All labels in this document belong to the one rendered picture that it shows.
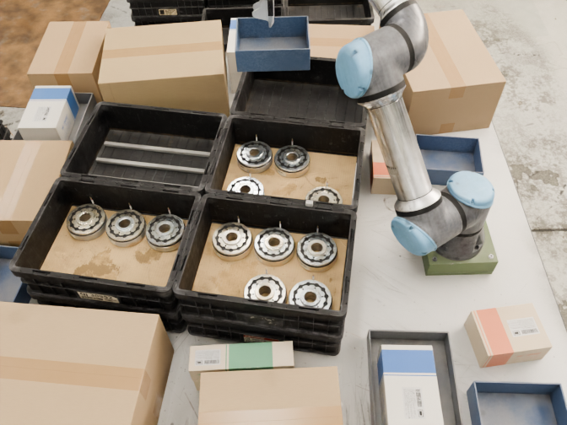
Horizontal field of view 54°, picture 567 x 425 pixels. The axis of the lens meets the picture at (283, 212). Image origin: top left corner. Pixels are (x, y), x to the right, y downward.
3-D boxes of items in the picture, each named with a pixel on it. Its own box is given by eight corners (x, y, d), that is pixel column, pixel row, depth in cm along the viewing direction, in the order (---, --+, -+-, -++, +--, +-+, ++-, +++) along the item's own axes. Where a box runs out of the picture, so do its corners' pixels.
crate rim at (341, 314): (357, 216, 141) (358, 210, 139) (345, 322, 123) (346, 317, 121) (204, 197, 145) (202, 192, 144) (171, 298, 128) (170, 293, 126)
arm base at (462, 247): (479, 217, 158) (487, 195, 150) (487, 261, 149) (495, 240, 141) (425, 215, 159) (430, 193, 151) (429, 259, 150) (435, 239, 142)
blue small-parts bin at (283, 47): (307, 36, 161) (307, 15, 155) (310, 70, 152) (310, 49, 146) (238, 38, 161) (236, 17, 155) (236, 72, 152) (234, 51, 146)
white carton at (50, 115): (45, 106, 191) (35, 85, 184) (79, 105, 191) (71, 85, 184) (28, 147, 179) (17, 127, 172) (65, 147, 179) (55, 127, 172)
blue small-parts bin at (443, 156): (473, 153, 182) (479, 137, 176) (477, 188, 173) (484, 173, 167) (412, 148, 183) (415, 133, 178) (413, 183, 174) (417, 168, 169)
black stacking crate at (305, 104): (368, 91, 184) (372, 63, 175) (361, 156, 167) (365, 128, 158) (251, 80, 189) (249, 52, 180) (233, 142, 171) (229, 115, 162)
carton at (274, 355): (292, 351, 135) (292, 341, 130) (294, 375, 131) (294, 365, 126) (193, 356, 134) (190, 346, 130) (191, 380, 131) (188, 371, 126)
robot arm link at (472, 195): (495, 220, 145) (510, 187, 134) (457, 244, 141) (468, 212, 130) (462, 191, 151) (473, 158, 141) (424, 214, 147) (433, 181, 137)
